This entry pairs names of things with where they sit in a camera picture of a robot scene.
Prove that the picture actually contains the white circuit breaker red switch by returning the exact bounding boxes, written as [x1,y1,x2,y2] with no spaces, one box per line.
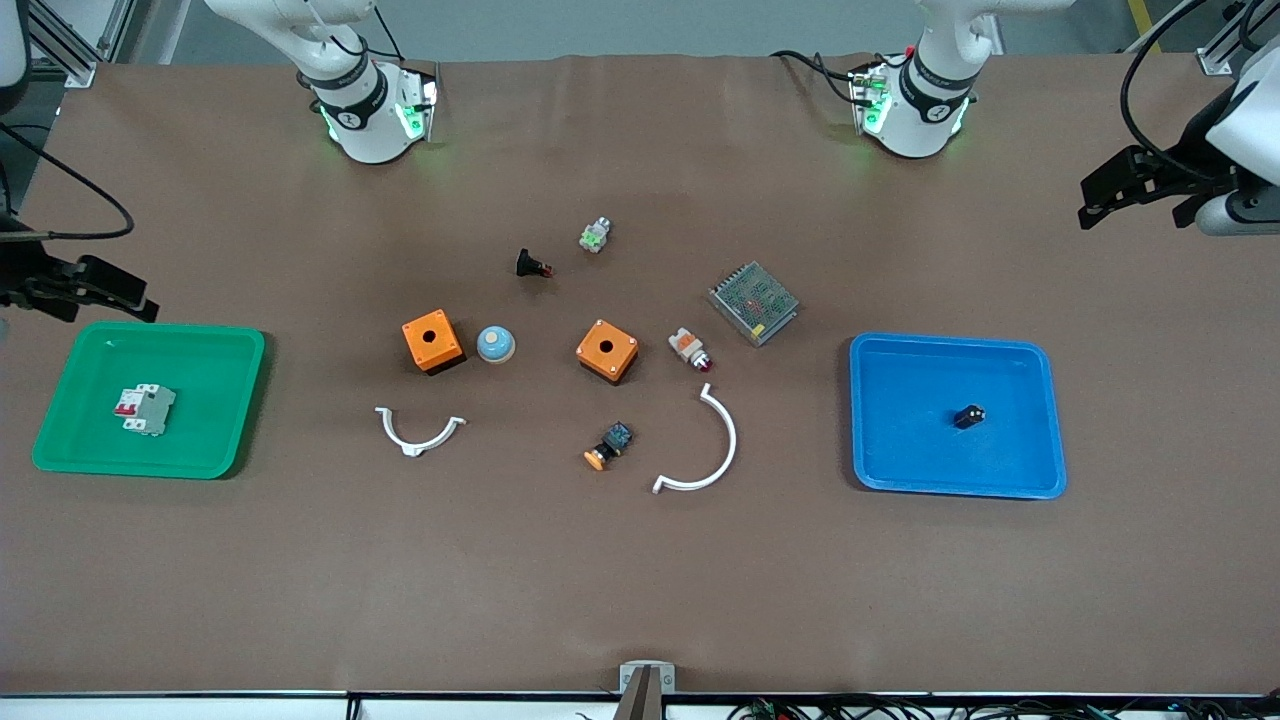
[113,384,177,437]

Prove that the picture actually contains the small white half-ring clamp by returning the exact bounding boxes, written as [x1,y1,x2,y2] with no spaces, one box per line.
[375,405,467,458]

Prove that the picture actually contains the blue plastic tray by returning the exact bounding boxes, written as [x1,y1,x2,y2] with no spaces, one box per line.
[849,333,1068,500]

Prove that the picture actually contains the orange button box black base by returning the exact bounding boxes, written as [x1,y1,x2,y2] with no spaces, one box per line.
[576,319,640,385]
[402,309,466,376]

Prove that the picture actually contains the black cable at arm base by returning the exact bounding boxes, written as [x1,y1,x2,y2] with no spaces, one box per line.
[770,48,871,106]

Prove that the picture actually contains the metal mesh power supply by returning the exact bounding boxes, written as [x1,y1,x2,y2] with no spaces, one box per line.
[708,262,801,348]

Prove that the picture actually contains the black cable bundle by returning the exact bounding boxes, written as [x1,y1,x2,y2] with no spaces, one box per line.
[725,697,1280,720]

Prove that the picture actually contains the yellow mushroom push button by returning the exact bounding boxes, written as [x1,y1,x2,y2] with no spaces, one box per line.
[584,422,635,472]

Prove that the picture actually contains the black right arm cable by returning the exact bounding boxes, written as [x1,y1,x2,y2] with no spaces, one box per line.
[0,125,136,241]

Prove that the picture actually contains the brown table mat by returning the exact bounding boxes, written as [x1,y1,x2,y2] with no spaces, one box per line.
[0,52,1280,696]

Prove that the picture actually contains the aluminium frame profile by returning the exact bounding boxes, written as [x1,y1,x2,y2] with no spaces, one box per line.
[1197,0,1280,76]
[25,0,136,89]

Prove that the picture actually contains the grey metal edge bracket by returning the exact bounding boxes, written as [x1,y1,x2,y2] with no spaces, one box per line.
[612,661,677,720]

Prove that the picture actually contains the red indicator lamp orange body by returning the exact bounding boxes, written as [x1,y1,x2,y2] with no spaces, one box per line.
[668,326,715,374]

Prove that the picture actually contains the large white half-ring clamp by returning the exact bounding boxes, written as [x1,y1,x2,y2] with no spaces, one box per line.
[652,383,739,496]

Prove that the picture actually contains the green plastic tray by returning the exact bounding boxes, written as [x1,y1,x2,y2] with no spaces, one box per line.
[32,321,267,480]

